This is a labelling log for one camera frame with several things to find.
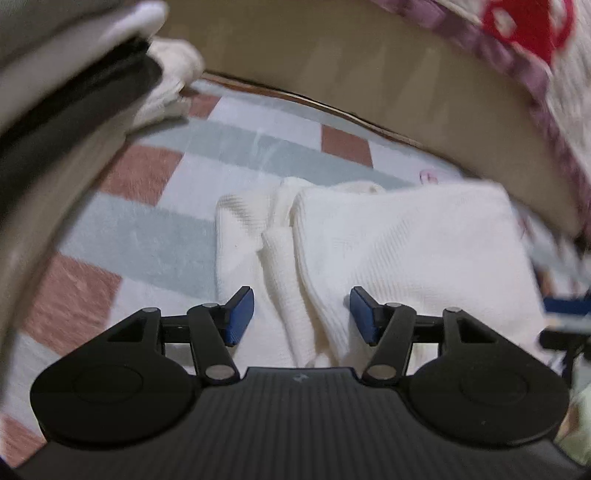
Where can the dark grey folded garment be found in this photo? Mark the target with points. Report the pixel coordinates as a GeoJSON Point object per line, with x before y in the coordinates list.
{"type": "Point", "coordinates": [69, 110]}

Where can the white quilted bed cover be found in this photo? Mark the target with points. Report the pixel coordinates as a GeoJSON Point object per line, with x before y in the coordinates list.
{"type": "Point", "coordinates": [568, 92]}

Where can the white waffle garment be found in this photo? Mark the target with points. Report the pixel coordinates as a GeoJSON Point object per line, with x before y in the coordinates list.
{"type": "Point", "coordinates": [392, 240]}

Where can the white knit folded garment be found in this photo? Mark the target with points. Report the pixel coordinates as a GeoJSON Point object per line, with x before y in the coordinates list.
{"type": "Point", "coordinates": [171, 78]}

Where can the checked rug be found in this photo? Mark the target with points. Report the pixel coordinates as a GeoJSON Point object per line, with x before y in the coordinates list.
{"type": "Point", "coordinates": [161, 230]}

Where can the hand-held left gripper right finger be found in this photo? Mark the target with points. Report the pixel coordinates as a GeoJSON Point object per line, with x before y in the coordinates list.
{"type": "Point", "coordinates": [362, 316]}

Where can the cream folded garment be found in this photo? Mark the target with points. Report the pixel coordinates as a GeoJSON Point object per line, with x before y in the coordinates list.
{"type": "Point", "coordinates": [37, 221]}

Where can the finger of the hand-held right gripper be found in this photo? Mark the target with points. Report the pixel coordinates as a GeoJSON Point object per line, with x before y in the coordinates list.
{"type": "Point", "coordinates": [565, 339]}
{"type": "Point", "coordinates": [568, 307]}

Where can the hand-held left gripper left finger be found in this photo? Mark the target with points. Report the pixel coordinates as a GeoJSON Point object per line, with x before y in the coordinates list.
{"type": "Point", "coordinates": [240, 316]}

